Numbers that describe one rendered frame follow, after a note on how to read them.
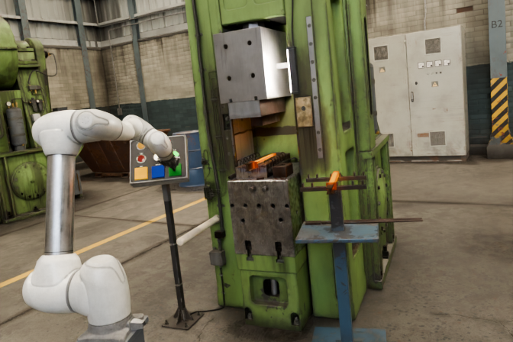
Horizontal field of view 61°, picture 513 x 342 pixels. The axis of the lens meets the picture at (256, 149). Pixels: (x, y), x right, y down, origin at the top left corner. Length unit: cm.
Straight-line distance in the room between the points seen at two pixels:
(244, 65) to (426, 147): 547
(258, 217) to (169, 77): 844
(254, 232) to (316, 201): 40
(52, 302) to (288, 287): 136
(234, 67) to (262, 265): 116
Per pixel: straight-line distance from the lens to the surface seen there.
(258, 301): 282
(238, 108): 255
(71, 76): 1172
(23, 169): 696
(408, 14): 831
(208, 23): 280
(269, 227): 255
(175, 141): 271
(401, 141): 772
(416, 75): 758
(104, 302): 170
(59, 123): 183
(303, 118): 254
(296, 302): 269
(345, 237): 219
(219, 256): 295
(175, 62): 1064
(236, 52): 255
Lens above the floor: 141
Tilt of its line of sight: 7 degrees down
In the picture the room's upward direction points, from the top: 6 degrees counter-clockwise
